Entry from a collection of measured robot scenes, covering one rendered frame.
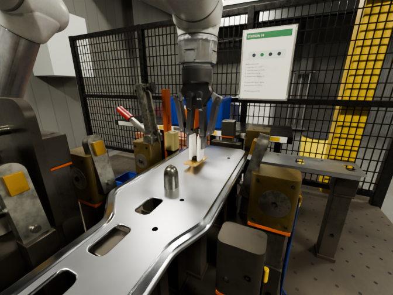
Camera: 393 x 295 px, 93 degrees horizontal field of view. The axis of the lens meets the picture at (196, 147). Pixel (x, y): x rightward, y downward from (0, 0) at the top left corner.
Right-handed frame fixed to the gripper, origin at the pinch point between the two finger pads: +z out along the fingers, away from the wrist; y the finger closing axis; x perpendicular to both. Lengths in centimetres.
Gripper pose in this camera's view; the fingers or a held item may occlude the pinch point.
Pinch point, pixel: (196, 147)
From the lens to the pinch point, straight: 50.2
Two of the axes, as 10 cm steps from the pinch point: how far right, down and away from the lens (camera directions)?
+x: 4.2, -2.8, 8.6
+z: -0.1, 9.5, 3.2
